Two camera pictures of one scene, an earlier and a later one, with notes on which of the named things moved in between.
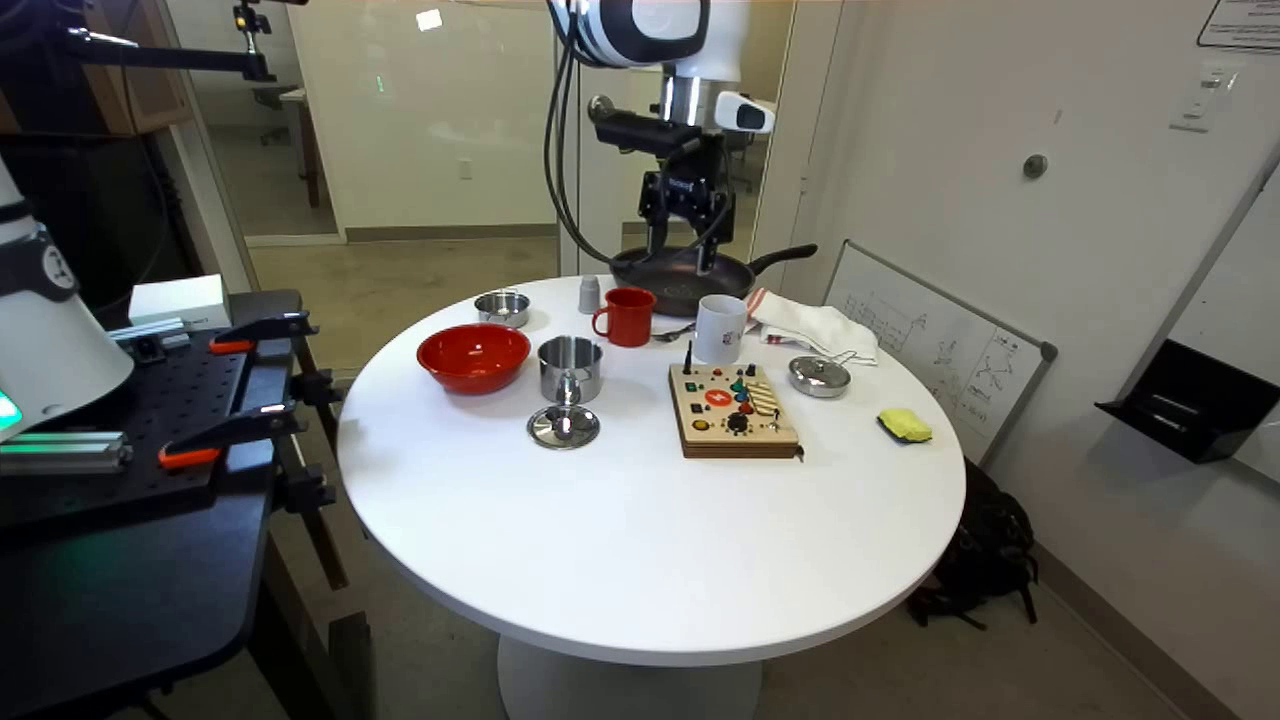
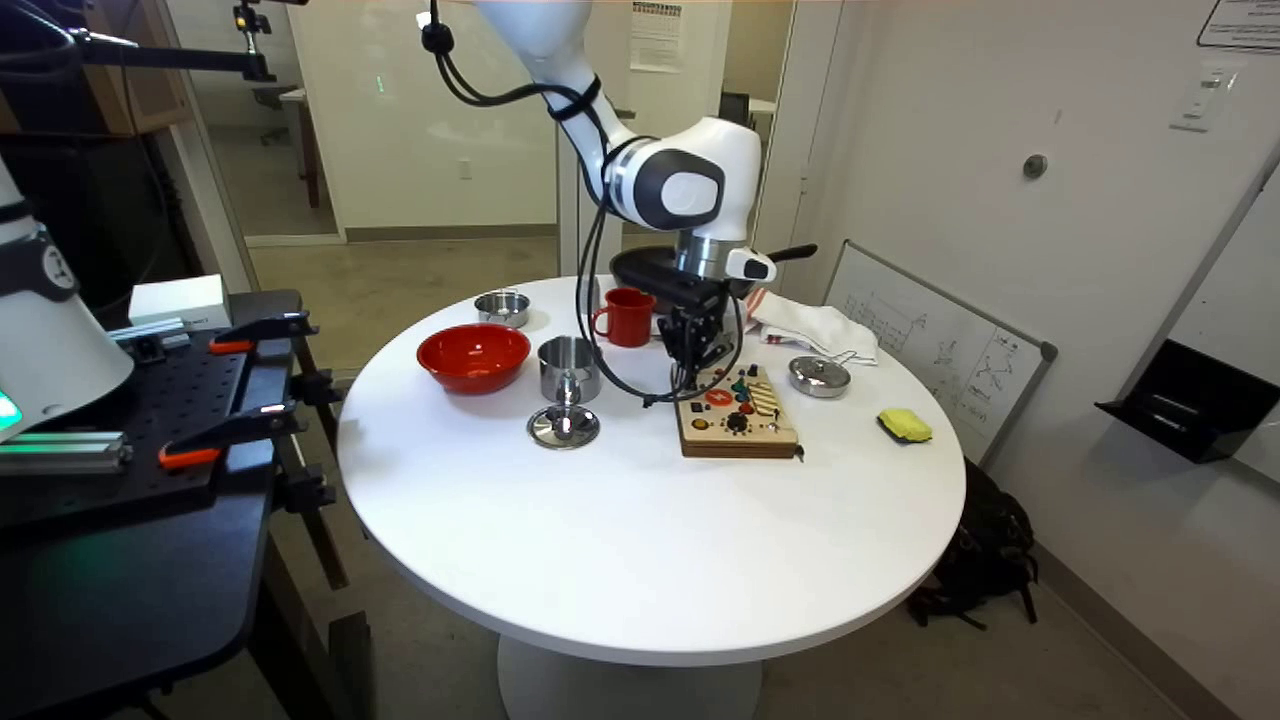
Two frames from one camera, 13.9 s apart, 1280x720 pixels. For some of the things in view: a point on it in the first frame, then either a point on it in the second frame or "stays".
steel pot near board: [568, 370] stays
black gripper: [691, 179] → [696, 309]
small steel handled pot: [504, 307] stays
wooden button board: [731, 414] stays
